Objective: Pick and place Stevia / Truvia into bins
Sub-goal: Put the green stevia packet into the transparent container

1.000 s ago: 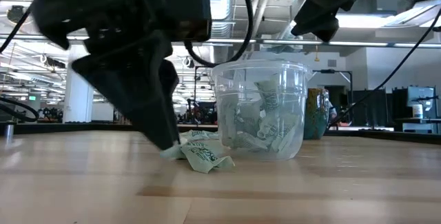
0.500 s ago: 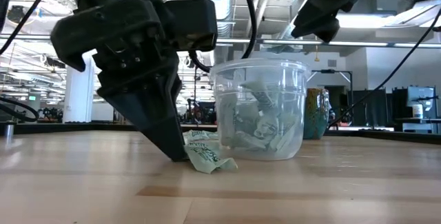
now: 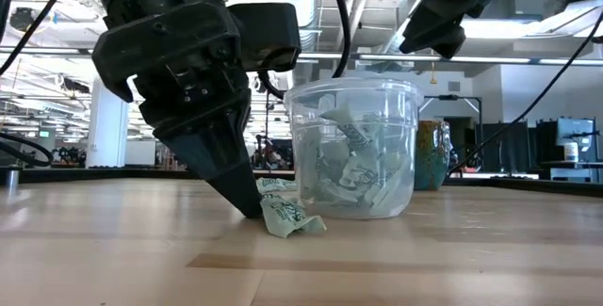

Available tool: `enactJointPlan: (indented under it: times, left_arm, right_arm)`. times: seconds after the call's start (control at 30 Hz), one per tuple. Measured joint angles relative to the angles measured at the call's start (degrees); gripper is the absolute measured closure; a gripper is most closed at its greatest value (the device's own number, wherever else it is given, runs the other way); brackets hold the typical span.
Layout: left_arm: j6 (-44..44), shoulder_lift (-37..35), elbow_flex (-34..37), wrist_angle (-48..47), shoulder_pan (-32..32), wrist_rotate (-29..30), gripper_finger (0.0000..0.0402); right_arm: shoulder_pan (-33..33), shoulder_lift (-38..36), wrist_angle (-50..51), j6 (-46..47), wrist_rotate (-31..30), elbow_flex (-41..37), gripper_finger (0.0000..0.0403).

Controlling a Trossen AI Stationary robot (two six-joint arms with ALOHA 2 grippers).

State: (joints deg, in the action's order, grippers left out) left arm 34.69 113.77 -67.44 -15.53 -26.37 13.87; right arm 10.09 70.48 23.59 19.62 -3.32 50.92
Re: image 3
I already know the black ceiling cord reel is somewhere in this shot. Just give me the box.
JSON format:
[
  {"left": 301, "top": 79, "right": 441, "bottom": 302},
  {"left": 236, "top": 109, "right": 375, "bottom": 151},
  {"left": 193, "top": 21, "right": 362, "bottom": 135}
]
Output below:
[{"left": 9, "top": 7, "right": 37, "bottom": 33}]

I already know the overhead LED light bar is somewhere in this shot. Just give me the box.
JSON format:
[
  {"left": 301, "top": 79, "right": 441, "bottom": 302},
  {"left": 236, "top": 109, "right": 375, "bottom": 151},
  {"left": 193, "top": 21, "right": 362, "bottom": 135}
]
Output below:
[{"left": 0, "top": 46, "right": 603, "bottom": 66}]

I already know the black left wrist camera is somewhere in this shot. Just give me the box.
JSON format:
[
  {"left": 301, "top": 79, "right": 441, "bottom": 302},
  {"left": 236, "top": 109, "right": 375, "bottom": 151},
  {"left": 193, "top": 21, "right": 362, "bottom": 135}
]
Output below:
[{"left": 228, "top": 2, "right": 302, "bottom": 72}]

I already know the small silver metal post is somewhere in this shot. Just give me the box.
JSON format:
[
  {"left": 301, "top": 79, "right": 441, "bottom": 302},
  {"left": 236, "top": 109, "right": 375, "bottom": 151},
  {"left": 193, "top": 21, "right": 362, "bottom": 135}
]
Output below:
[{"left": 6, "top": 167, "right": 21, "bottom": 194}]

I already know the black partition screen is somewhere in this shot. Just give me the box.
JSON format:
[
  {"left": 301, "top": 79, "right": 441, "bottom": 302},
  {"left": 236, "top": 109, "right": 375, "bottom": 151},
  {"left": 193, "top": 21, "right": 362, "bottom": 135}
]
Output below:
[{"left": 480, "top": 121, "right": 533, "bottom": 174}]

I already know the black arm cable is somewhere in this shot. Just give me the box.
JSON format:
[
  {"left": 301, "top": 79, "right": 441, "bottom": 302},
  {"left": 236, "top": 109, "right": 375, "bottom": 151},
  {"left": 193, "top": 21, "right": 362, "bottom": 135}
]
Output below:
[
  {"left": 447, "top": 11, "right": 603, "bottom": 178},
  {"left": 0, "top": 0, "right": 68, "bottom": 77}
]

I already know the clear plastic round container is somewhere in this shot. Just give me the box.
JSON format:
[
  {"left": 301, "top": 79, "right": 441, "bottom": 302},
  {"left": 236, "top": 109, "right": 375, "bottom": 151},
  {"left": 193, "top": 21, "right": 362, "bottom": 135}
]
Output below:
[{"left": 283, "top": 77, "right": 424, "bottom": 220}]

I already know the grey machine cabinet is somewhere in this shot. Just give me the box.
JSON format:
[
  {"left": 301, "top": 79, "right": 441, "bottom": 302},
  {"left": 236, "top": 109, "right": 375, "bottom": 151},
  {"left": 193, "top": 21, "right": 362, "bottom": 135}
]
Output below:
[{"left": 557, "top": 117, "right": 598, "bottom": 162}]

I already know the black aluminium table frame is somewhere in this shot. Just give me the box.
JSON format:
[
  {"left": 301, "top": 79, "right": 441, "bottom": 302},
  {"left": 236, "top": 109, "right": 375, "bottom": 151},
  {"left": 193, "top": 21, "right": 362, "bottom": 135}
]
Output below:
[{"left": 0, "top": 167, "right": 603, "bottom": 199}]

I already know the black left wrist camera cable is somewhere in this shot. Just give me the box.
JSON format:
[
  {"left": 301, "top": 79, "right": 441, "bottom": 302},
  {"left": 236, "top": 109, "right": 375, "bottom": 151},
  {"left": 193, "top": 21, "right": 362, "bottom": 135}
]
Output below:
[{"left": 256, "top": 0, "right": 352, "bottom": 101}]

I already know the glazed ceramic mug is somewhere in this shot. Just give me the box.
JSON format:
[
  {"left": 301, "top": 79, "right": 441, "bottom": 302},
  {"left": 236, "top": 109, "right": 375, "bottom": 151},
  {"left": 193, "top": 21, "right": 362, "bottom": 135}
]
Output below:
[{"left": 414, "top": 120, "right": 454, "bottom": 192}]

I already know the white building pillar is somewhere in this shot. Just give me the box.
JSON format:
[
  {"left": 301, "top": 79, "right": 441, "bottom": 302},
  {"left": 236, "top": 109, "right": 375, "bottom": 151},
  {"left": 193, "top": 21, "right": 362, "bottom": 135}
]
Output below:
[{"left": 86, "top": 77, "right": 129, "bottom": 169}]

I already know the white board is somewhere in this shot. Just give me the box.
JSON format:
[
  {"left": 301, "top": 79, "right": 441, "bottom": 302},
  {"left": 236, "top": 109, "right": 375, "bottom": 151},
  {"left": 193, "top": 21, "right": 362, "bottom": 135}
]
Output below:
[{"left": 125, "top": 139, "right": 156, "bottom": 167}]

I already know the black drooping cable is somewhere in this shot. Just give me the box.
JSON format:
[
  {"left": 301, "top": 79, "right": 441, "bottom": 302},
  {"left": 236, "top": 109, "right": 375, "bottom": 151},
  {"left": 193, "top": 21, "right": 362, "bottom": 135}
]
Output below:
[{"left": 0, "top": 131, "right": 54, "bottom": 167}]

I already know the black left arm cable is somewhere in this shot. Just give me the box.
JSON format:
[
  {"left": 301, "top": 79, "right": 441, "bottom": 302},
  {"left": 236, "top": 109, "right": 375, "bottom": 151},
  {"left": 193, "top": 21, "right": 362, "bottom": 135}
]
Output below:
[{"left": 0, "top": 0, "right": 68, "bottom": 77}]

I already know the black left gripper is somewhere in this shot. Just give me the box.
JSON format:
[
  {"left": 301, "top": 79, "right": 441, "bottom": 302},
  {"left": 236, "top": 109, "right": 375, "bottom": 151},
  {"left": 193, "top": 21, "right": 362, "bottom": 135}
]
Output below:
[{"left": 91, "top": 0, "right": 264, "bottom": 219}]

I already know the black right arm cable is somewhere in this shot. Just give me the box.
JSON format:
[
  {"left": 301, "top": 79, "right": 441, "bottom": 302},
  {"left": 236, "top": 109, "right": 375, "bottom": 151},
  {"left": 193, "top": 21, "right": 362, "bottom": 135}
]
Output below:
[{"left": 447, "top": 11, "right": 603, "bottom": 178}]

